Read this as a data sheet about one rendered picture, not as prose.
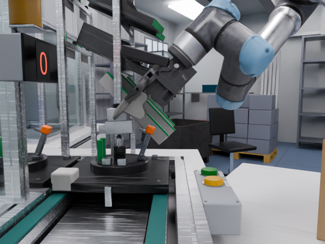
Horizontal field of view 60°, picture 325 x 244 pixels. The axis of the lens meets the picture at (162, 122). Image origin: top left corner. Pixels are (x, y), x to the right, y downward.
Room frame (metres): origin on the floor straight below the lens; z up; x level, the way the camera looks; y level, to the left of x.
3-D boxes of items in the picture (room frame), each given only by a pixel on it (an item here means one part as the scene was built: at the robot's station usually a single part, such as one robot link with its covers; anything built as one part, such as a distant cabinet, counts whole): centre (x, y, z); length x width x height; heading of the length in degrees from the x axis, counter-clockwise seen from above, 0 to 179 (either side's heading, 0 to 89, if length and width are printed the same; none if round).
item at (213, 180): (0.58, -0.11, 0.96); 0.04 x 0.04 x 0.02
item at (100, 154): (0.66, 0.15, 1.01); 0.01 x 0.01 x 0.05; 88
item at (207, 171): (0.65, -0.11, 0.96); 0.04 x 0.04 x 0.02
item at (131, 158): (0.67, 0.10, 0.98); 0.14 x 0.14 x 0.02
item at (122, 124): (0.67, 0.11, 1.09); 0.08 x 0.04 x 0.07; 88
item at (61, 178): (0.58, 0.21, 0.97); 0.05 x 0.05 x 0.04; 88
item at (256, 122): (5.02, -1.44, 0.55); 1.10 x 0.74 x 1.09; 59
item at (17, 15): (0.49, 0.23, 1.29); 0.05 x 0.05 x 0.05
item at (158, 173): (0.67, 0.10, 0.96); 0.24 x 0.24 x 0.02; 88
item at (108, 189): (0.55, 0.11, 0.95); 0.01 x 0.01 x 0.04; 88
